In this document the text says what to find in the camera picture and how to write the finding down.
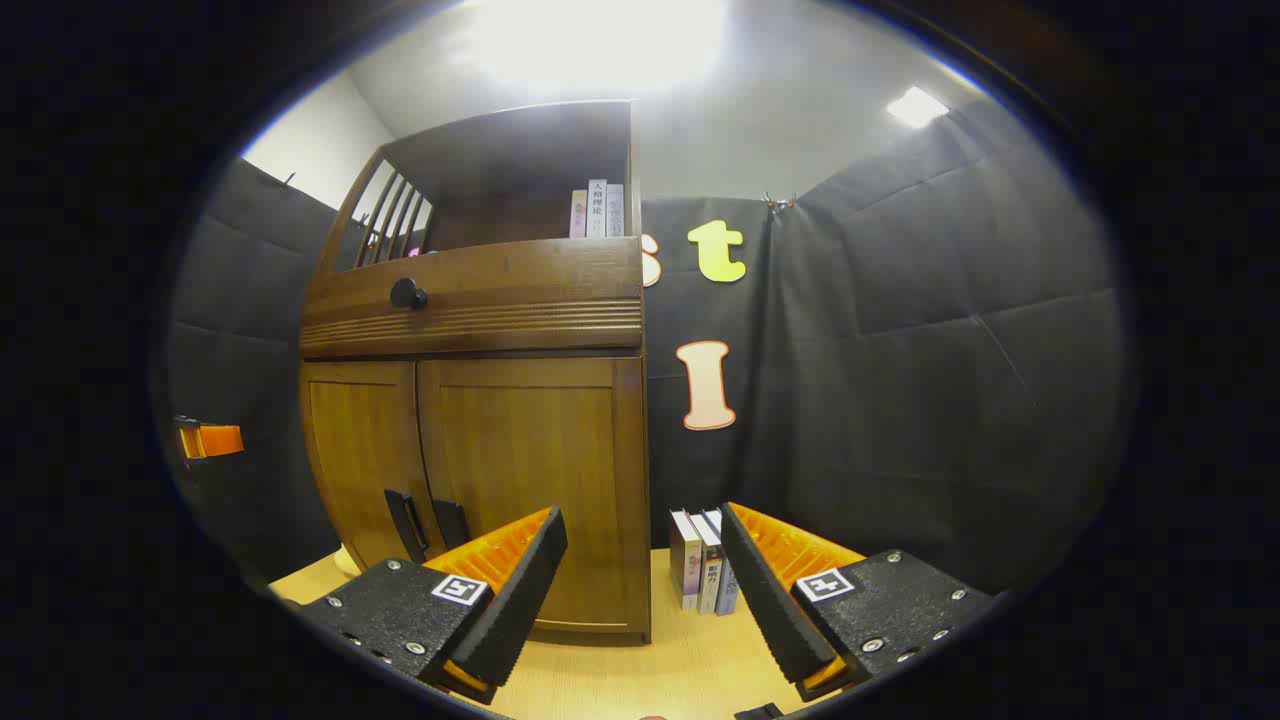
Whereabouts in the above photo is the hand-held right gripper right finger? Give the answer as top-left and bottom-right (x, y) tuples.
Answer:
(718, 502), (996, 703)

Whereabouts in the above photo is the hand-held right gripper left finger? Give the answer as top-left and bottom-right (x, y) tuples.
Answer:
(300, 505), (569, 706)

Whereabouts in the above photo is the wooden shoe cabinet door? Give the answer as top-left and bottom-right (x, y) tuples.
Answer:
(416, 357), (651, 641)
(300, 360), (433, 573)

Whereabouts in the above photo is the wooden double-door shoe cabinet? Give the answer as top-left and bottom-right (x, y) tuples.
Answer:
(298, 100), (653, 646)

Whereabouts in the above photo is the wooden cabinet drawer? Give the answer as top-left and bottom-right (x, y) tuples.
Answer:
(300, 237), (644, 361)

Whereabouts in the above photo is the blue-grey book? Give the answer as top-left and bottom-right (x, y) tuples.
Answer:
(703, 508), (739, 616)

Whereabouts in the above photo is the dark-spined book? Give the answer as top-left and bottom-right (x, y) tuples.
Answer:
(690, 512), (723, 615)

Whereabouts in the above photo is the white-spined book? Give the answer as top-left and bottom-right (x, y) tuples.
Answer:
(669, 509), (704, 611)

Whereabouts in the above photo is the black backdrop cloth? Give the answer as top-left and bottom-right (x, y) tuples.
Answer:
(165, 95), (1131, 601)

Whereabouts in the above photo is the small ceiling light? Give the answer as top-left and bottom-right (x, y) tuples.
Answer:
(886, 86), (951, 129)

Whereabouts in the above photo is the large ceiling light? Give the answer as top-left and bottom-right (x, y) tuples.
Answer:
(470, 0), (726, 91)

